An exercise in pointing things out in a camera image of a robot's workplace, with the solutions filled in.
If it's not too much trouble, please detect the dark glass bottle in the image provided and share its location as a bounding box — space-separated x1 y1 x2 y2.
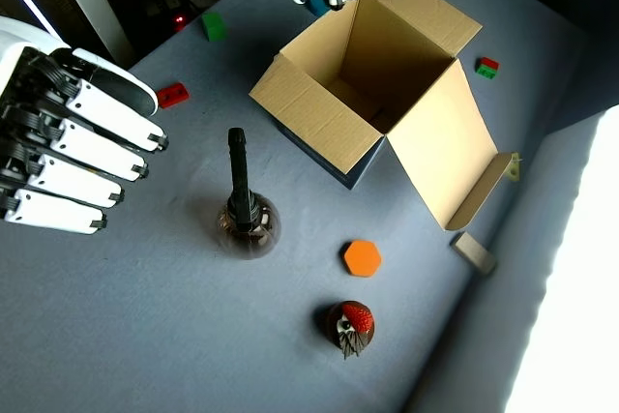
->
216 127 282 260

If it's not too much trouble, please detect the open brown cardboard box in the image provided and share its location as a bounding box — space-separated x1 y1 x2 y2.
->
249 0 515 232

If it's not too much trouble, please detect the red toy block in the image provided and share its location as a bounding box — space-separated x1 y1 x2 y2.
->
156 82 191 110

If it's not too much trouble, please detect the green toy block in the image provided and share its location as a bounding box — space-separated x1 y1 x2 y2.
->
200 12 229 43

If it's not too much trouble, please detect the red and green block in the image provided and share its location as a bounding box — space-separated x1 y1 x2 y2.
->
475 57 500 80

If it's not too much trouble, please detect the grey table cloth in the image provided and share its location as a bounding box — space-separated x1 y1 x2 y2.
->
0 0 619 413

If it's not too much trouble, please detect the orange hexagon block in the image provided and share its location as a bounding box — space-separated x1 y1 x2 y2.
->
339 239 383 279

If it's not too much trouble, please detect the beige rectangular block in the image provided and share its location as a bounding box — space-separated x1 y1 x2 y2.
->
451 231 497 275

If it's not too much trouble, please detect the toy chocolate strawberry cake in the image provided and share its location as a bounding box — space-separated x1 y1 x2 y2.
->
324 300 376 361

